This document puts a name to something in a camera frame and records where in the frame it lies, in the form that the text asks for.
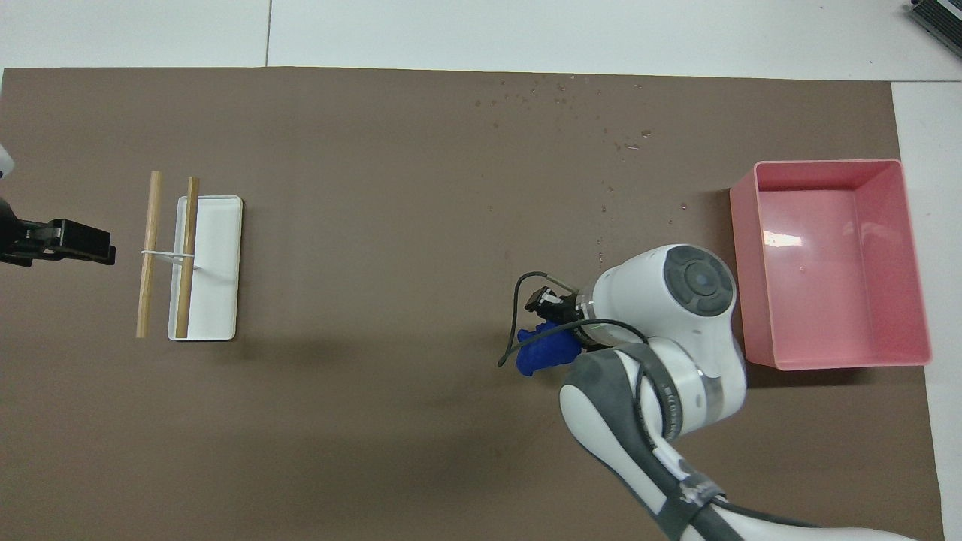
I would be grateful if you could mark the wooden rod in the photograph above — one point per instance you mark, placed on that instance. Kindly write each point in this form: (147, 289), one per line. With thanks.
(149, 248)
(186, 248)

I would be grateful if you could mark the dark striped object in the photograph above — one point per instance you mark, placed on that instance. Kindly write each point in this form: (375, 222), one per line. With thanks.
(939, 19)

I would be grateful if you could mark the blue towel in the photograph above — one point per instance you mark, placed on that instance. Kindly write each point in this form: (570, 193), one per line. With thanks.
(545, 353)

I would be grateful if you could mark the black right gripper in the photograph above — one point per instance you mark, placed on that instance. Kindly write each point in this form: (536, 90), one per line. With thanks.
(556, 304)

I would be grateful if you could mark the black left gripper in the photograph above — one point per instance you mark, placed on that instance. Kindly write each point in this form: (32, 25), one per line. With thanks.
(22, 242)

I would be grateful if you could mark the brown table mat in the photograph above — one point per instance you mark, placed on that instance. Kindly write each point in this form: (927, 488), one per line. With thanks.
(376, 225)

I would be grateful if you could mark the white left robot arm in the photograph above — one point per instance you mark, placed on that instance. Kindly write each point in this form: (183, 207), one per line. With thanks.
(4, 161)

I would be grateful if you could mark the white rack base tray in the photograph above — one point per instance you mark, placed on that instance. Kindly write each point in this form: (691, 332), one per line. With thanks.
(218, 270)

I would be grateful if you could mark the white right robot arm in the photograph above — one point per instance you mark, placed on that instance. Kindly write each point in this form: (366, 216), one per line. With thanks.
(676, 338)

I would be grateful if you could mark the white rack bracket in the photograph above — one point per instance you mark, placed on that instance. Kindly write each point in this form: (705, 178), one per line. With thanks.
(169, 255)

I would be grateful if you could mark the pink plastic bin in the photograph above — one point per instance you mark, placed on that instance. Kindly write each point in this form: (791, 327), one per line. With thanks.
(827, 270)

